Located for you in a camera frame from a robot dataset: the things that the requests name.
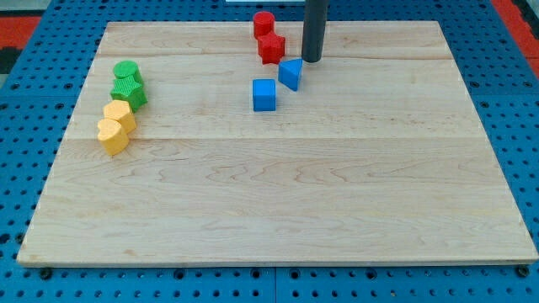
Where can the wooden board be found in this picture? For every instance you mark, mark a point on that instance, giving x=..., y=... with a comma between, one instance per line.
x=378, y=159

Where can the blue cube block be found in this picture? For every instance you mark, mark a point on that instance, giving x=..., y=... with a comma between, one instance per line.
x=264, y=95

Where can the blue triangle block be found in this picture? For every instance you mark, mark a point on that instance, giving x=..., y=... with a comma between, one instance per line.
x=289, y=73

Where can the red star block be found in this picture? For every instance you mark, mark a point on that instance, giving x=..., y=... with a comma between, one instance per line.
x=271, y=48

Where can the red cylinder block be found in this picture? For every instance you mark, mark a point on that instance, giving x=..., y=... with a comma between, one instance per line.
x=263, y=23

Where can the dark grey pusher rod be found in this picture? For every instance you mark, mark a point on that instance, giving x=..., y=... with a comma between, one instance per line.
x=314, y=23

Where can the green star block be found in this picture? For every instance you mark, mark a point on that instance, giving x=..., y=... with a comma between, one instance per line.
x=129, y=90

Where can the yellow hexagon block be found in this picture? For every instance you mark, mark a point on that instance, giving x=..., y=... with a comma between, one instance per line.
x=120, y=111

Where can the yellow heart block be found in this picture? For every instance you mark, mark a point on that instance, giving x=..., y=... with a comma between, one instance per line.
x=112, y=136

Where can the green cylinder block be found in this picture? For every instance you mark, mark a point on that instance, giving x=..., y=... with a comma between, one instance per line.
x=125, y=69

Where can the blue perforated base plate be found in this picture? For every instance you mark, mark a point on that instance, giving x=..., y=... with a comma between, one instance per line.
x=45, y=57

